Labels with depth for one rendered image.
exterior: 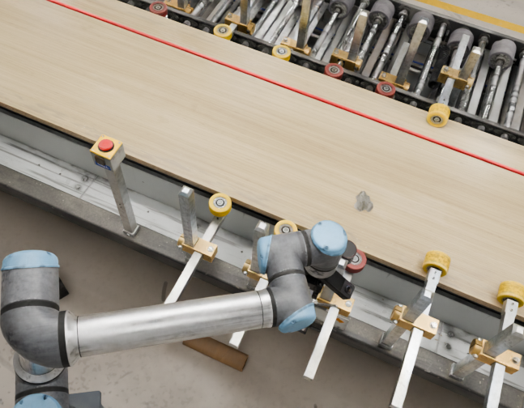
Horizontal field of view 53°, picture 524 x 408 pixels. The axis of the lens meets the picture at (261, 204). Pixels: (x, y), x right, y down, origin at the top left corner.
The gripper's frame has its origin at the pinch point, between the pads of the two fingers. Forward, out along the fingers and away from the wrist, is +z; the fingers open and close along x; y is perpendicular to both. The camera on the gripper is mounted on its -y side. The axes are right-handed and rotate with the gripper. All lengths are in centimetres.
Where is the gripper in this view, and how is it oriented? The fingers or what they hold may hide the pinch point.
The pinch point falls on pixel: (316, 295)
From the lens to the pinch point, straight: 161.4
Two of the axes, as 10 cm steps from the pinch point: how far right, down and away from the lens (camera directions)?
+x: -4.0, 7.7, -5.0
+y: -9.1, -3.7, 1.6
